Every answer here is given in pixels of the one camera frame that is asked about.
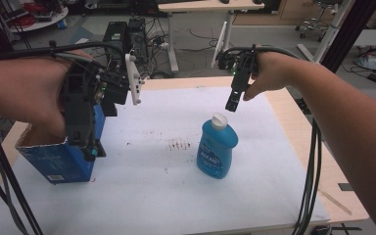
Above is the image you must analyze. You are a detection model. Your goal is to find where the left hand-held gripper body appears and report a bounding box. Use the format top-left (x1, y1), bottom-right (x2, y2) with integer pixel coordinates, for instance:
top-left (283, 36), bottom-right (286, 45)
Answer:
top-left (60, 52), bottom-right (145, 118)

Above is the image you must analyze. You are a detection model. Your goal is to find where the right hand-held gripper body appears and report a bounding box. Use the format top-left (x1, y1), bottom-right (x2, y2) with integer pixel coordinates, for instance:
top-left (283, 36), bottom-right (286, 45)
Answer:
top-left (216, 45), bottom-right (259, 93)

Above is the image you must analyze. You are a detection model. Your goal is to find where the blue cardboard box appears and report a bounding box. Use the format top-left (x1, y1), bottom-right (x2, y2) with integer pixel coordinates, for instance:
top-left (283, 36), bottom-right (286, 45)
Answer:
top-left (15, 104), bottom-right (107, 184)

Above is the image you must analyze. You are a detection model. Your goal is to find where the blue bottle with white cap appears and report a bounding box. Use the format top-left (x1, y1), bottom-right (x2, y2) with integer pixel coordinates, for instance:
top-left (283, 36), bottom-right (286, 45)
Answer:
top-left (196, 112), bottom-right (239, 180)

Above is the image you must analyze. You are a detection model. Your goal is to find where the person's right hand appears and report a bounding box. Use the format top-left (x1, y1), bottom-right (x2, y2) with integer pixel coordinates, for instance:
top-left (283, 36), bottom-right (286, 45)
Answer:
top-left (243, 51), bottom-right (306, 102)

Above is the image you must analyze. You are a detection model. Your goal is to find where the person's left hand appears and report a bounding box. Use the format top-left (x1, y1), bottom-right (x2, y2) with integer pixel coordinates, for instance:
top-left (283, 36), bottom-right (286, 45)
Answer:
top-left (13, 50), bottom-right (94, 138)

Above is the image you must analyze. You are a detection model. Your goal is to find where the beige desk with white legs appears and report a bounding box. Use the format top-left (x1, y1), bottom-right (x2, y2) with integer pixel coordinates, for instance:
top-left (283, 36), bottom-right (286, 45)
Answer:
top-left (157, 0), bottom-right (266, 73)

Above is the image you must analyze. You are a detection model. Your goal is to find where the black computer tower green label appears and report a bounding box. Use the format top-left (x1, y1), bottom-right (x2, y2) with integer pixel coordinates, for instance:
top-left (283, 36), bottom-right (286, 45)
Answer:
top-left (103, 21), bottom-right (129, 64)

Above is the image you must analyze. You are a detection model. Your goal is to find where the round white table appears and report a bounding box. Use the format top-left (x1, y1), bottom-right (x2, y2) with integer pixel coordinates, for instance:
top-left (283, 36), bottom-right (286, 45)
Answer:
top-left (8, 0), bottom-right (71, 33)

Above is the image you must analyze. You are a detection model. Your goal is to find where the white table mat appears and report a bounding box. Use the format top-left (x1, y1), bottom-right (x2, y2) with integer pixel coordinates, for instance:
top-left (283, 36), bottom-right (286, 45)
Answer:
top-left (0, 85), bottom-right (331, 235)

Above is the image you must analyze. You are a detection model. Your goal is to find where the wooden cabinet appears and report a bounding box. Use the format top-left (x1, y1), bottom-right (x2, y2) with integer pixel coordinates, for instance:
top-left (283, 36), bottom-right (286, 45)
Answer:
top-left (279, 0), bottom-right (328, 22)

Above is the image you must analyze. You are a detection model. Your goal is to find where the metal stool on wheels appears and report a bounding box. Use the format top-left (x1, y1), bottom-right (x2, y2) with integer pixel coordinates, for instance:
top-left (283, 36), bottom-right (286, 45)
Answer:
top-left (294, 0), bottom-right (341, 43)

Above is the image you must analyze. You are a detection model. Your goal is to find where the white metal stand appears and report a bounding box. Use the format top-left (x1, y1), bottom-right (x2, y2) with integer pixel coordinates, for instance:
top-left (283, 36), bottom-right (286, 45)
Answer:
top-left (296, 0), bottom-right (357, 64)

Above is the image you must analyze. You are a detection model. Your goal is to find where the blue and white cloth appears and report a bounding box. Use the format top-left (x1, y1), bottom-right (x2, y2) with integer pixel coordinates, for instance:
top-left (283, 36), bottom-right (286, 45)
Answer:
top-left (354, 53), bottom-right (376, 71)

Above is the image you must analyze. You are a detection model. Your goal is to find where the white side table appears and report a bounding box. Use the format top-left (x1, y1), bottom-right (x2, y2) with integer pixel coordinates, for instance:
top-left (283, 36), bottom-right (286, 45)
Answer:
top-left (352, 28), bottom-right (376, 71)

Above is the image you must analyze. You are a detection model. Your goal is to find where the thin wooden stick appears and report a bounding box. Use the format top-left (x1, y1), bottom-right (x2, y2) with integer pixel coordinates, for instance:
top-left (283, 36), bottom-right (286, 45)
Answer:
top-left (317, 188), bottom-right (353, 216)

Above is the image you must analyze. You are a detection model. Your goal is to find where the black floor cable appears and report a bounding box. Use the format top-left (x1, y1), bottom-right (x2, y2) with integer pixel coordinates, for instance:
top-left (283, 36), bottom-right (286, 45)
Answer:
top-left (186, 27), bottom-right (222, 51)

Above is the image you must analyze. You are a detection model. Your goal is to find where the black cable bundle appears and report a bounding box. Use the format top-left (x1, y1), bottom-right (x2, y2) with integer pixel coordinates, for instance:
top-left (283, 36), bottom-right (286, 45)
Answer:
top-left (0, 39), bottom-right (126, 235)
top-left (223, 46), bottom-right (323, 235)

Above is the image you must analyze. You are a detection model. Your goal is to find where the red cable coil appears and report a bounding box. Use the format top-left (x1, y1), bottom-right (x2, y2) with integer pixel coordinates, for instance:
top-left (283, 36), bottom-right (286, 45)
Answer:
top-left (8, 1), bottom-right (48, 29)

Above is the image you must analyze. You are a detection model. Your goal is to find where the black metal post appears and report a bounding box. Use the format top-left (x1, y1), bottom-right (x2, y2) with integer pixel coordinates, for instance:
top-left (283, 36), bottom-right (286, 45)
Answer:
top-left (320, 0), bottom-right (376, 74)

